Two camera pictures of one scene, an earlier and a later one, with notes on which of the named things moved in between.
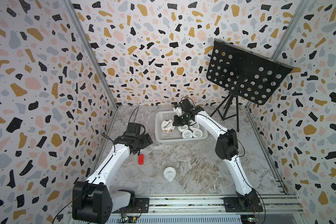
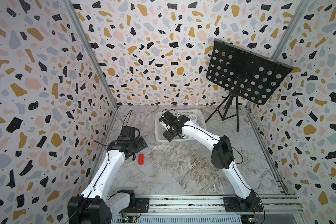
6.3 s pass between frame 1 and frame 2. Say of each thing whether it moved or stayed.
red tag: stayed
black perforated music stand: stayed
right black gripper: moved
